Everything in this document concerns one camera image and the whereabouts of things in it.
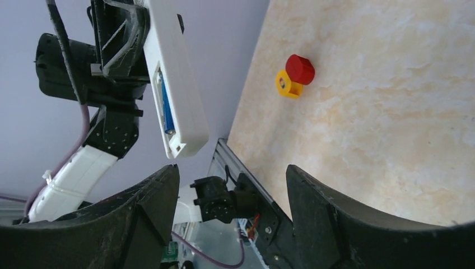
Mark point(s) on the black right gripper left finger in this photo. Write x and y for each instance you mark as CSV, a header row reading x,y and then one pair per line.
x,y
127,230

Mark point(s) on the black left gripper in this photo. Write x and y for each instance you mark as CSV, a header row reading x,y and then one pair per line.
x,y
120,28

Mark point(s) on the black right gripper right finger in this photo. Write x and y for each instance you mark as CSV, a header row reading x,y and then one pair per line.
x,y
333,230

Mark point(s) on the white remote control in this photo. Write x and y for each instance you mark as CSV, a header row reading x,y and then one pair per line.
x,y
165,50

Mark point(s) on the blue battery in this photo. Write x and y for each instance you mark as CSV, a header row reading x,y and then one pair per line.
x,y
169,128

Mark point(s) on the yellow traffic light toy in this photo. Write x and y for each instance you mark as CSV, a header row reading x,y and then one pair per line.
x,y
286,87

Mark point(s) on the red oval toy block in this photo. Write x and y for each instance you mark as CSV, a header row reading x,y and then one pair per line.
x,y
300,69

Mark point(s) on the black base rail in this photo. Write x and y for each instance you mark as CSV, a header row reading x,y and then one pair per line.
x,y
228,220

